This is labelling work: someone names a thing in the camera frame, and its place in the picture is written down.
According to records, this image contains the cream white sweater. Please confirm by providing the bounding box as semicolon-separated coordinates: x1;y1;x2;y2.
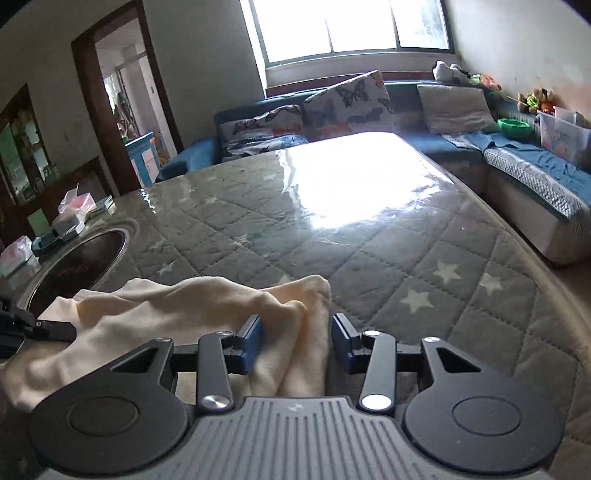
1;275;332;412

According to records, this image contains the white tissue pack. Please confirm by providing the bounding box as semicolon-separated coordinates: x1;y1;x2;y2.
0;236;33;277

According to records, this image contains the round black induction cooktop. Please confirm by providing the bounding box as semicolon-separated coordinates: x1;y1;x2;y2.
17;224;135;316

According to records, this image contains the grey quilted star table cover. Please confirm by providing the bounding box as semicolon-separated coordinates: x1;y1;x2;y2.
86;133;590;479

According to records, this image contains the dark wooden cabinet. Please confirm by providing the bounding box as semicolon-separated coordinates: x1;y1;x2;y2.
1;86;113;248

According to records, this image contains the pink tissue box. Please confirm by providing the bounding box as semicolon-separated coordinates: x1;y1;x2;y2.
54;187;96;222

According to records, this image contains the blue white small cabinet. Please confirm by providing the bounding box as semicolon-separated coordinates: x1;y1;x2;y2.
124;132;161;188

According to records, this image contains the butterfly print cushion lying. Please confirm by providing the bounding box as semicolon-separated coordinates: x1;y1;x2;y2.
219;105;308;162

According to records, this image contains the blue corner sofa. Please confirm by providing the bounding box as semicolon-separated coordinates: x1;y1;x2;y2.
156;82;590;265

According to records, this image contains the butterfly print cushion upright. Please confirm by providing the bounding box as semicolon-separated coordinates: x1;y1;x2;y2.
304;70;396;140

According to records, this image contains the grey plain cushion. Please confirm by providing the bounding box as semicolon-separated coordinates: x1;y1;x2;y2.
417;84;499;134

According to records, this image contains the green plastic bowl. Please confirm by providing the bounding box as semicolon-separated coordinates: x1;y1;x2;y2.
497;118;535;141

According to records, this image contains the white plush toy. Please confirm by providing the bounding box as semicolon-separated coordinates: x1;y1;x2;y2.
433;60;471;86

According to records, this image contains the clear plastic storage box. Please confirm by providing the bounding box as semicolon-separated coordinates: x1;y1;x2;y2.
538;107;590;171

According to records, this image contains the colourful plush toys pile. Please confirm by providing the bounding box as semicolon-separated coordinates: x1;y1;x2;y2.
516;88;557;115

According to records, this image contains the window with green frame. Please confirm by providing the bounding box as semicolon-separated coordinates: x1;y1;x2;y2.
243;0;454;67

